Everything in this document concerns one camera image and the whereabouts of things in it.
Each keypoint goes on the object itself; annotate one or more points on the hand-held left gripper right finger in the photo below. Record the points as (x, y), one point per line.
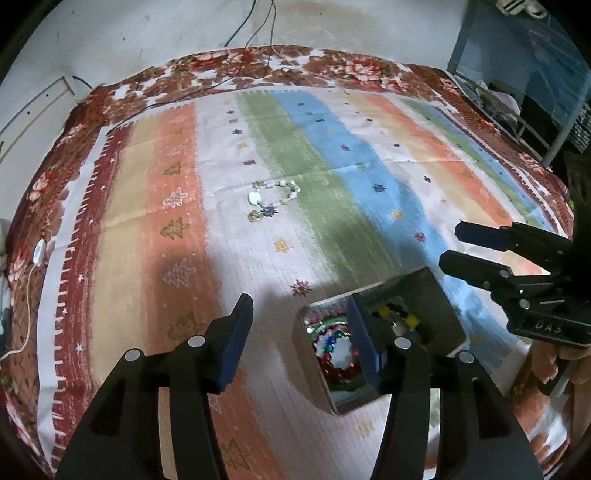
(364, 350)

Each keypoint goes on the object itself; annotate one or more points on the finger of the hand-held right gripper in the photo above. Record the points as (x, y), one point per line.
(485, 236)
(475, 272)

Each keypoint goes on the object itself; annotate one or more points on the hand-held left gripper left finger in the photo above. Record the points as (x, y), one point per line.
(233, 341)

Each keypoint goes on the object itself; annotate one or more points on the grey cardboard box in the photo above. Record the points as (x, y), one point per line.
(438, 314)

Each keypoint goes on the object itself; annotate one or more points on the person's right hand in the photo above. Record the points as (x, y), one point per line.
(542, 360)

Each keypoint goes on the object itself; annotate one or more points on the striped colourful mat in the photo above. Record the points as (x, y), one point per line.
(152, 240)

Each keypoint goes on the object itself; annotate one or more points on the white plastic object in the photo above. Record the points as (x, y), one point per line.
(521, 7)

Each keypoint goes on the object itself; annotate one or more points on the white bed headboard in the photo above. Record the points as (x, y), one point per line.
(27, 120)

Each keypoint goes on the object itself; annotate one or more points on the blue metal frame rack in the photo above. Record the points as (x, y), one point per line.
(521, 60)

